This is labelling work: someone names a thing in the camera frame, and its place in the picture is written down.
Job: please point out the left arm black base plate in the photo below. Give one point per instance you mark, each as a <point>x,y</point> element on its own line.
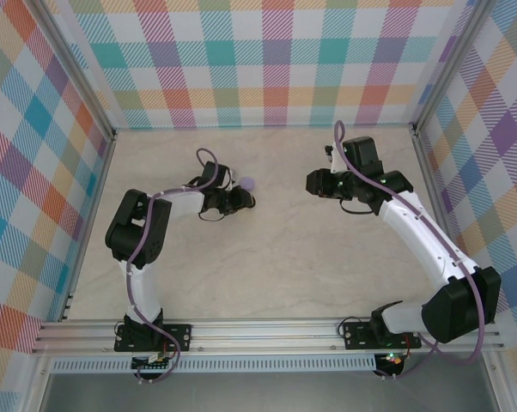
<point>179,337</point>

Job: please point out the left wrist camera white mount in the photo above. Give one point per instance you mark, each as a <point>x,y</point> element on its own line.
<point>232,178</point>

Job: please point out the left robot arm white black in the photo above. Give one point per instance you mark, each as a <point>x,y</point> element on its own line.
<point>142,292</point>

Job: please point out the purple earbud charging case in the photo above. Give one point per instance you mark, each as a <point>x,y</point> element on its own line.
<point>249,183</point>

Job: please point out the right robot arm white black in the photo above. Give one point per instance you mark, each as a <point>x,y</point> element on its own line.
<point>417,232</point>

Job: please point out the aluminium table side rail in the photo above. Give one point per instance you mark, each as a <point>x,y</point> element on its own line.
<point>96,193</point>
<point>429,171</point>

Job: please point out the aluminium mounting rail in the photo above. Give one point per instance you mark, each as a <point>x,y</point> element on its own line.
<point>263,335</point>

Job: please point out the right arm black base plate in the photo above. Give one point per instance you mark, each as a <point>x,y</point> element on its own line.
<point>357,337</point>

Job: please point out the grey metal shelf panel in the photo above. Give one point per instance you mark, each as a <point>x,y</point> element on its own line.
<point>263,392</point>

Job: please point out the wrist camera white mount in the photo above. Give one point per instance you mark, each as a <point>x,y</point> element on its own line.
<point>336,161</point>
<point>232,178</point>

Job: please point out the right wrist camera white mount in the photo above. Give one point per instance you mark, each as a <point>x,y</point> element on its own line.
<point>336,161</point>

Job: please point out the aluminium frame post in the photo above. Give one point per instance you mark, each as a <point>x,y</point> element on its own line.
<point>74,70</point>
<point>449,70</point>

